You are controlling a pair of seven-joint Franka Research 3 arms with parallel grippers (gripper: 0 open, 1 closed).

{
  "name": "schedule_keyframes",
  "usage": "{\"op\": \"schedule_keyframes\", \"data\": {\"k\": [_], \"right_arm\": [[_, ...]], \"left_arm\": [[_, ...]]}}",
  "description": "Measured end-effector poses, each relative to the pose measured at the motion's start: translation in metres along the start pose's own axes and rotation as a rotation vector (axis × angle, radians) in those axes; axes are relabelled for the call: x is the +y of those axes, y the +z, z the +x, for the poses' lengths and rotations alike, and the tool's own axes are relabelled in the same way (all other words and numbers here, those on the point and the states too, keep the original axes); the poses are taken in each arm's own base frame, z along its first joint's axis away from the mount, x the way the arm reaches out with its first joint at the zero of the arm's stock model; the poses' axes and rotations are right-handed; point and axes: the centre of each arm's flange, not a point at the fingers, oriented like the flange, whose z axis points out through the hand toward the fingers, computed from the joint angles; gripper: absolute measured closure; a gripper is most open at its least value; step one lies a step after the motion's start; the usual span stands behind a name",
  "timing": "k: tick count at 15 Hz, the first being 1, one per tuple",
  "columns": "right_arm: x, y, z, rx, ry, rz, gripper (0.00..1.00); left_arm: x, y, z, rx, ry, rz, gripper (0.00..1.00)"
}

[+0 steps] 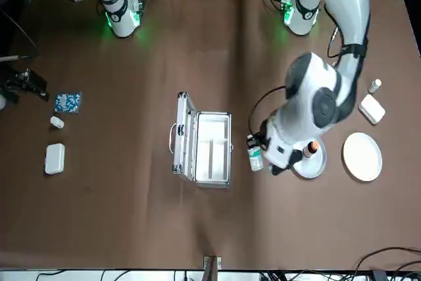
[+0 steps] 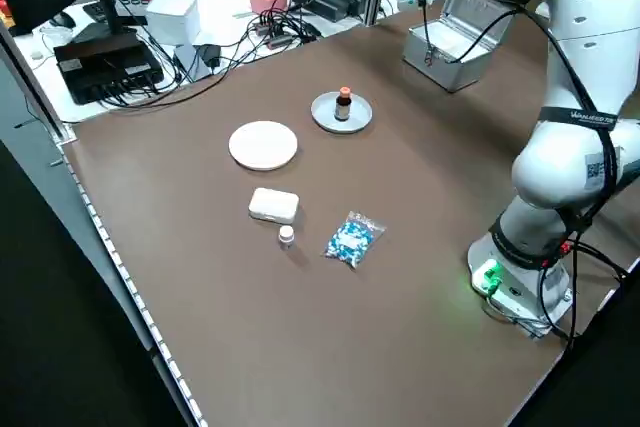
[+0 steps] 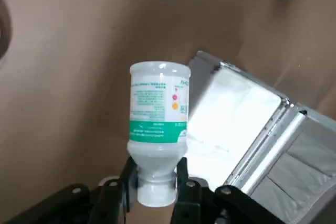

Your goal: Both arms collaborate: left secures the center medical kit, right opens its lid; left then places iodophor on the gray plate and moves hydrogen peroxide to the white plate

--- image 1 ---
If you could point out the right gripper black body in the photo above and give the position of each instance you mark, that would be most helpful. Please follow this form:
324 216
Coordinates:
11 77

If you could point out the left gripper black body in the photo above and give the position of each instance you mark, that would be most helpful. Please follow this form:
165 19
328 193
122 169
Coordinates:
263 136

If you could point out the hydrogen peroxide bottle green label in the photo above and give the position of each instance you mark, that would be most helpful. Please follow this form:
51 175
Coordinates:
256 159

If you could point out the brown iodophor bottle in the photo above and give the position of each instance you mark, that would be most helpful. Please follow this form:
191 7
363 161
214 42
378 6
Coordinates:
310 150

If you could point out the silver aluminium medical kit case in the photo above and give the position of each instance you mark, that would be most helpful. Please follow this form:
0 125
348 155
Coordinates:
213 149

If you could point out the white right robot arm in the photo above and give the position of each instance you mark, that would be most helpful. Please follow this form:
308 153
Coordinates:
118 14

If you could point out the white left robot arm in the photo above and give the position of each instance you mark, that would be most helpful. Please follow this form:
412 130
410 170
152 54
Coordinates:
296 129

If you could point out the gray round plate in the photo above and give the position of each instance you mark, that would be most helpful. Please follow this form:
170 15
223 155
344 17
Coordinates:
312 167

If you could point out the white round plate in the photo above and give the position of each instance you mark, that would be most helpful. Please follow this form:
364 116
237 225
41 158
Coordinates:
361 157

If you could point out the bag of blue white capsules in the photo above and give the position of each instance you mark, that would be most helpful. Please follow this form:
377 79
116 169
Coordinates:
68 103

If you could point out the small white pill bottle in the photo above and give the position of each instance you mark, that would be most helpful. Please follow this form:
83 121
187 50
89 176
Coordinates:
57 122
374 86

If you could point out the white plastic pill box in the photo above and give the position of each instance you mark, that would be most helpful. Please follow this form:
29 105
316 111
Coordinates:
371 109
54 159

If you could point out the aluminium frame post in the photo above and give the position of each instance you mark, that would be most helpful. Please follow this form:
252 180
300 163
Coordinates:
212 269

